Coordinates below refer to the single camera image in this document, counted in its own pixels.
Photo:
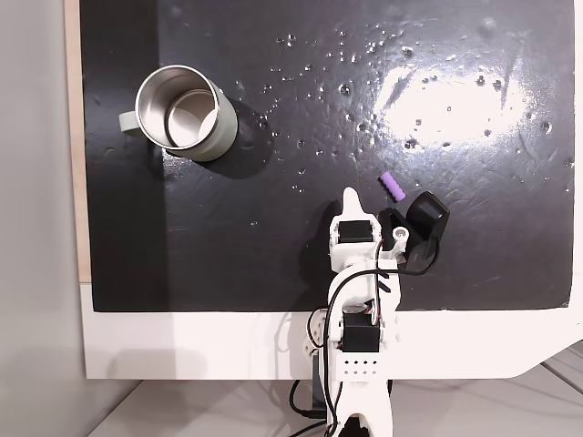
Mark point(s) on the purple ribbed pen grip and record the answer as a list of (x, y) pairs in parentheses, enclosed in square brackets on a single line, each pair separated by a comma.
[(391, 186)]

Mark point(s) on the pale green steel mug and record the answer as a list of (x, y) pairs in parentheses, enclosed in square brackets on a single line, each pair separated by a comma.
[(214, 132)]

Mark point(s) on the beige wooden strip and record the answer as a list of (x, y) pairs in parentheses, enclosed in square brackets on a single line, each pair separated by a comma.
[(73, 136)]

